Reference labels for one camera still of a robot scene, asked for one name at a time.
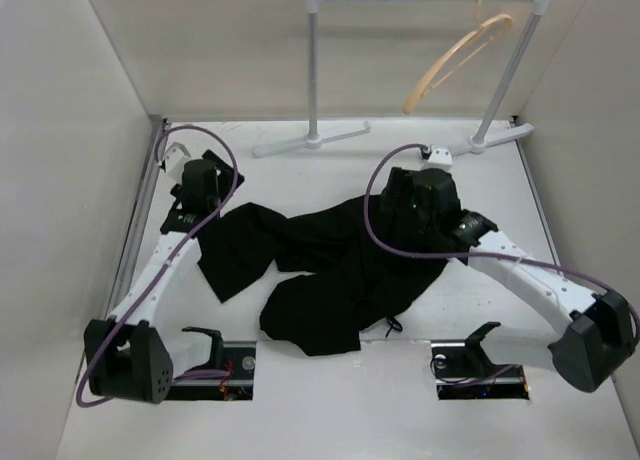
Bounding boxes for aluminium side rail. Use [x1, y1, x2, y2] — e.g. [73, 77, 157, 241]
[101, 115, 170, 318]

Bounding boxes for white metal clothes rack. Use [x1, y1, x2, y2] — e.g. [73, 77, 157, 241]
[251, 0, 559, 159]

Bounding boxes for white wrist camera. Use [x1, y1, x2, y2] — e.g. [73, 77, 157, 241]
[420, 145, 453, 172]
[159, 142, 192, 185]

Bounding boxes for beige plastic hanger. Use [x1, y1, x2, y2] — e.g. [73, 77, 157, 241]
[401, 0, 514, 115]

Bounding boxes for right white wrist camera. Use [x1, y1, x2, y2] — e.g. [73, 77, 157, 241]
[420, 145, 453, 172]

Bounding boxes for black trousers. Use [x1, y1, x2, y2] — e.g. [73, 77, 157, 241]
[197, 196, 447, 356]

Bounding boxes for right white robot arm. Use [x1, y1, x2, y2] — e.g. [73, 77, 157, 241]
[377, 167, 639, 393]

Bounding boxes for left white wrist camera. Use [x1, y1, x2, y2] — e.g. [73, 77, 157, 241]
[159, 142, 192, 185]

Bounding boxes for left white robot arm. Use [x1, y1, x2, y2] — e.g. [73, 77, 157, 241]
[76, 151, 244, 408]

